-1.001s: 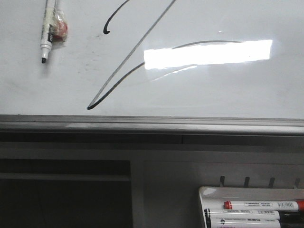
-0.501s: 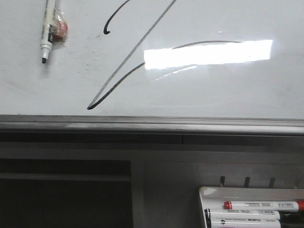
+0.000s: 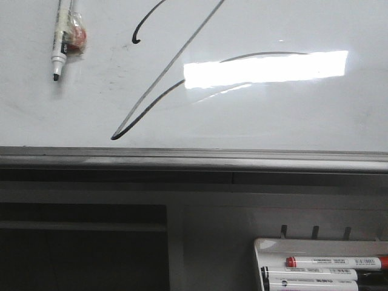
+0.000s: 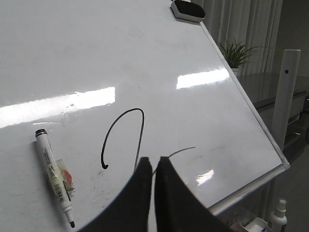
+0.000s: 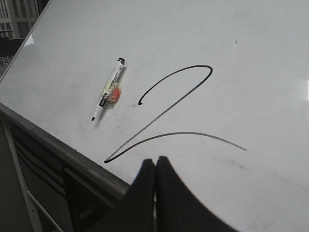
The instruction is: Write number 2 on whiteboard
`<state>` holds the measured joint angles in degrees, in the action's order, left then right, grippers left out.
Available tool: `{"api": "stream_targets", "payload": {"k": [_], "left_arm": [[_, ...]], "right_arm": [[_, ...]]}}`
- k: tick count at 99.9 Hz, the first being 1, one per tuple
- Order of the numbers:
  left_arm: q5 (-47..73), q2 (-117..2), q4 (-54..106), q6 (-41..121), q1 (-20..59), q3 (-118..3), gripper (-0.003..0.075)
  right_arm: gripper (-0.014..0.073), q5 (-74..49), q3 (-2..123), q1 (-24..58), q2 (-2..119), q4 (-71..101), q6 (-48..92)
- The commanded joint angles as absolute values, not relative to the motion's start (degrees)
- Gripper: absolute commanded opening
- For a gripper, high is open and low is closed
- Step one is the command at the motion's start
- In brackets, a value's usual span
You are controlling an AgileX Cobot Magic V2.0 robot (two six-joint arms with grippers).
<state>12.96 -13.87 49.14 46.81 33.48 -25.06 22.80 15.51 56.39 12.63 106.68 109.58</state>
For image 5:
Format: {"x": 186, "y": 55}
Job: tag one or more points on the white black-tip whiteboard marker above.
{"x": 111, "y": 91}

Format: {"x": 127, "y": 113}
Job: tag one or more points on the grey whiteboard frame rail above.
{"x": 52, "y": 151}

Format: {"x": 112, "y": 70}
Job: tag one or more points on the white whiteboard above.
{"x": 220, "y": 87}

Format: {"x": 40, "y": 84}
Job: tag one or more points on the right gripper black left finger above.
{"x": 135, "y": 211}

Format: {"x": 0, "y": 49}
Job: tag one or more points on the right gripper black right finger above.
{"x": 178, "y": 210}

